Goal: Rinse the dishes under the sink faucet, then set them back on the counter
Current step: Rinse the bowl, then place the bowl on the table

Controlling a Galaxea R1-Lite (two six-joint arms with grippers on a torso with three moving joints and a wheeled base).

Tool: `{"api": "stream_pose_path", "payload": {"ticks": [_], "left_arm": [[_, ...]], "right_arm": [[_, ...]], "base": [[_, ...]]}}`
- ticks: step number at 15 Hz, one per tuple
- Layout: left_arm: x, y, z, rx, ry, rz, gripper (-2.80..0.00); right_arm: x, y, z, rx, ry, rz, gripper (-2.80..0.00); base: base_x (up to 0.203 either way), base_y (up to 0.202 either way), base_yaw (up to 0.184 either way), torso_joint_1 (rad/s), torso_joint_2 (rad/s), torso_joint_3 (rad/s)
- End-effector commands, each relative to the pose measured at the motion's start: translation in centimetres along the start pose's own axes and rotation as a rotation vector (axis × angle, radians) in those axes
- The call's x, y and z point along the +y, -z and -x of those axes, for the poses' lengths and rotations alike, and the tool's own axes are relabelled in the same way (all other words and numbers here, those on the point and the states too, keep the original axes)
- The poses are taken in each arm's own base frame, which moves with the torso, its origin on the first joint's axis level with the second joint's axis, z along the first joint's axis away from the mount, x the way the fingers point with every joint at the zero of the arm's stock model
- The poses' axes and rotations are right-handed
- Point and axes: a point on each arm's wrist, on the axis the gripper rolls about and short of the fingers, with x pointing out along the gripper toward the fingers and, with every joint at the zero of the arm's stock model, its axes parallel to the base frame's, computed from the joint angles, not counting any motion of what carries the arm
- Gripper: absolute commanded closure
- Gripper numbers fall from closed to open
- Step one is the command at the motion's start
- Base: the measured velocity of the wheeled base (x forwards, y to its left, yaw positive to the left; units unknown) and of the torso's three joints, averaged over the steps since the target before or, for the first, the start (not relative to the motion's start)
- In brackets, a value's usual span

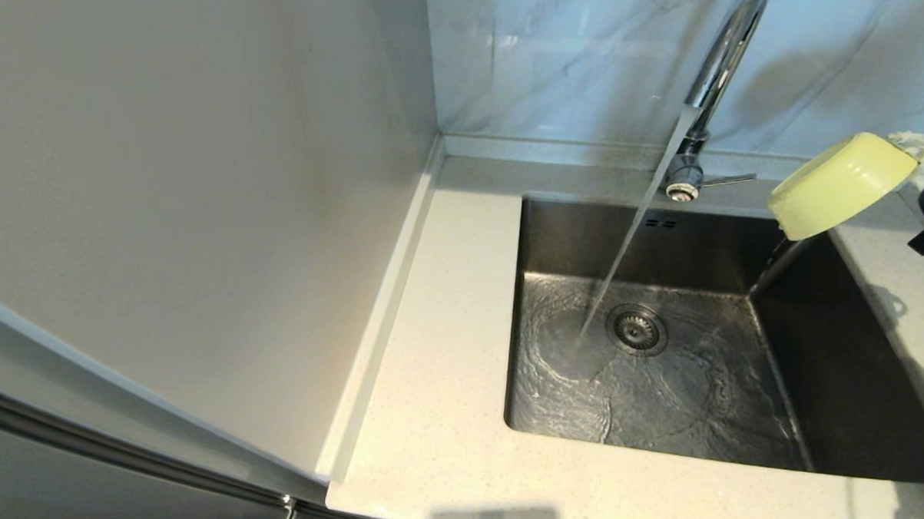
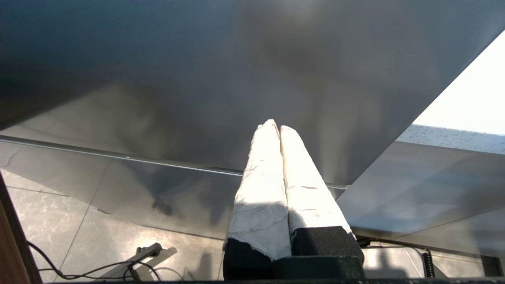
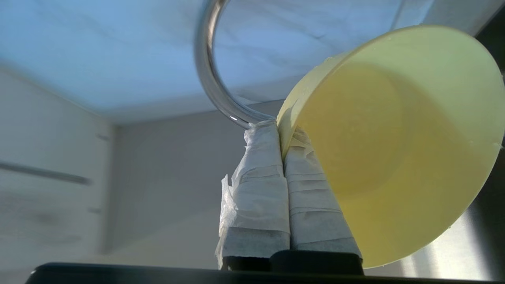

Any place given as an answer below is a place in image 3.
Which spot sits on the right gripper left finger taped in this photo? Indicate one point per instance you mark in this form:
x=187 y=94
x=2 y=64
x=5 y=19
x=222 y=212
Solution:
x=258 y=201

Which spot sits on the pale yellow plastic bowl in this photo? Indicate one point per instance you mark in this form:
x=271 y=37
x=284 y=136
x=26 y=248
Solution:
x=402 y=150

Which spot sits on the chrome gooseneck faucet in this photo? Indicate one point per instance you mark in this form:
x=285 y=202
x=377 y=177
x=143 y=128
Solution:
x=209 y=75

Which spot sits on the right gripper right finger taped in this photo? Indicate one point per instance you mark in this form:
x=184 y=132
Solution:
x=311 y=213

